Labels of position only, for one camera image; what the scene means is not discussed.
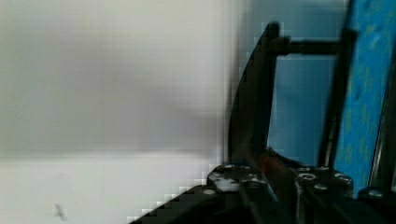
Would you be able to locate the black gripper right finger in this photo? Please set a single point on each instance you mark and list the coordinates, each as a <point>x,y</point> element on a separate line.
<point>280,173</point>

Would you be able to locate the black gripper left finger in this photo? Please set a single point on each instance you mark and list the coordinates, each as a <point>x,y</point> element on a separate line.
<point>229,177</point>

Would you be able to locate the blue oven door with handle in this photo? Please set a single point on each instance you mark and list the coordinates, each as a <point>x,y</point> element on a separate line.
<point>302,87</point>

